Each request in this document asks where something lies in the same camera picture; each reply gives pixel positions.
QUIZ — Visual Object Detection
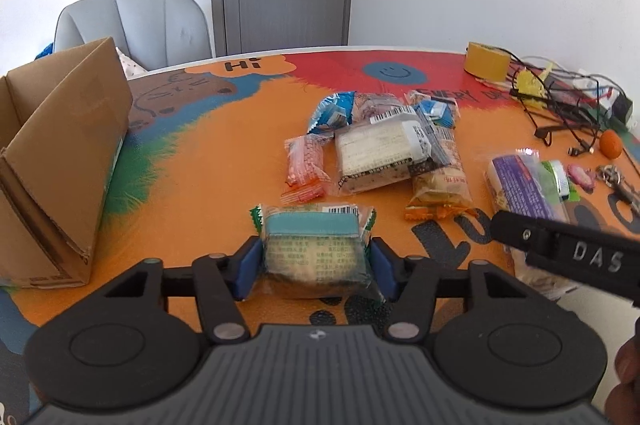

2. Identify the green snack packet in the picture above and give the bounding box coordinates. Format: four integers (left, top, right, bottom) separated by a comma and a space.
541, 159, 577, 203

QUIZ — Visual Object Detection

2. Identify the large white label cake packet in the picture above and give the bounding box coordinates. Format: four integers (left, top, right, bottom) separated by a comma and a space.
332, 119, 433, 195

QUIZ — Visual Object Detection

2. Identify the bunch of keys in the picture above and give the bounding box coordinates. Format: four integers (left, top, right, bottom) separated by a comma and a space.
596, 164, 640, 218

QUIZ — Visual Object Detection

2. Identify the black flat device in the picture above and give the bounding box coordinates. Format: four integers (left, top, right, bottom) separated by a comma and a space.
542, 72, 603, 118

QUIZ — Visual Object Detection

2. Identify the person's right hand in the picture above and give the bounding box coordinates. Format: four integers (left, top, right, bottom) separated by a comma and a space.
614, 331, 640, 406

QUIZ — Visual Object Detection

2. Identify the black cable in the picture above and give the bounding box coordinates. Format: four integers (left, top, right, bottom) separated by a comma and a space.
507, 54, 621, 157

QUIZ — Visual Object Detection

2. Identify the black power adapter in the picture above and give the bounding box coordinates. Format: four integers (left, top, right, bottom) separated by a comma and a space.
611, 93, 636, 123

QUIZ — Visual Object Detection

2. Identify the yellow crumpled plastic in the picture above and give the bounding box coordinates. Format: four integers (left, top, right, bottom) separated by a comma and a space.
516, 66, 549, 109

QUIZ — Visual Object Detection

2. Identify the colourful printed table mat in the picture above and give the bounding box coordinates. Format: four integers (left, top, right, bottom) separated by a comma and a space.
0, 45, 640, 425

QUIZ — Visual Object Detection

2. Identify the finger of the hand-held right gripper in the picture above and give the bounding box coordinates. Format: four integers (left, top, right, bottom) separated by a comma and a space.
489, 209, 557, 257

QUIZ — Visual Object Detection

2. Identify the pink keychain charm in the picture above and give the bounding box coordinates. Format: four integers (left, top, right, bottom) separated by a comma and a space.
566, 164, 597, 192

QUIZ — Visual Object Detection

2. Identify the dotted cream pillow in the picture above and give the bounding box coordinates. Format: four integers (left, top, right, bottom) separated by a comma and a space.
115, 46, 149, 73

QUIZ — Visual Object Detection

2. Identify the teal label cake packet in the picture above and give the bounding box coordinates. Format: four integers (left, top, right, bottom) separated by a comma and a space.
249, 202, 383, 301

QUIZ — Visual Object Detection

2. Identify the white power strip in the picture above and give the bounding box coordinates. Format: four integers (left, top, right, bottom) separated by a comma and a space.
595, 84, 621, 112

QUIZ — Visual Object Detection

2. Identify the orange red snack packet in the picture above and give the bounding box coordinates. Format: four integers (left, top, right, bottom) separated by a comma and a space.
281, 134, 333, 204

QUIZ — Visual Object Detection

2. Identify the brown cardboard box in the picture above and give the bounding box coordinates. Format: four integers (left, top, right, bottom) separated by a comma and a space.
0, 36, 134, 290

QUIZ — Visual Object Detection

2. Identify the orange fruit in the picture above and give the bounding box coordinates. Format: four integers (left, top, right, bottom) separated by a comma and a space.
599, 130, 624, 159

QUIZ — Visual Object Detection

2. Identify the small blue snack packet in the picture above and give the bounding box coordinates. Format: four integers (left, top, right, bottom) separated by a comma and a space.
407, 89, 460, 128

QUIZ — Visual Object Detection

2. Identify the purple snack packet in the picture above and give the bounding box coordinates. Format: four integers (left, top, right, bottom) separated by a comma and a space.
484, 148, 578, 302

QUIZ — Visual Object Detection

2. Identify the yellow tape roll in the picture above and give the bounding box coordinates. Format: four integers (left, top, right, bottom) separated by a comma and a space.
463, 41, 512, 82

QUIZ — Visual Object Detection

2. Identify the small clear wrapper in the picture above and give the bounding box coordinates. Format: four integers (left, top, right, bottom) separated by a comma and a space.
475, 74, 517, 90

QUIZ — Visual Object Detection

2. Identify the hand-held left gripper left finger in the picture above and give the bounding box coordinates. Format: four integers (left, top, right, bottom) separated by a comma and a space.
102, 236, 263, 346

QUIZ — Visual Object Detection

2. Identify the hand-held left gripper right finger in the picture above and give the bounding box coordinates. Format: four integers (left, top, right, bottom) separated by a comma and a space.
369, 236, 532, 346

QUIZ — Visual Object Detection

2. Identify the yellow orange snack packet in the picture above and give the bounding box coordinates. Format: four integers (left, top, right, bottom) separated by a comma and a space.
404, 168, 475, 222

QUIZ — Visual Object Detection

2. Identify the grey padded chair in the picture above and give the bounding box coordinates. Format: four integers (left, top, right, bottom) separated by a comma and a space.
52, 0, 213, 72

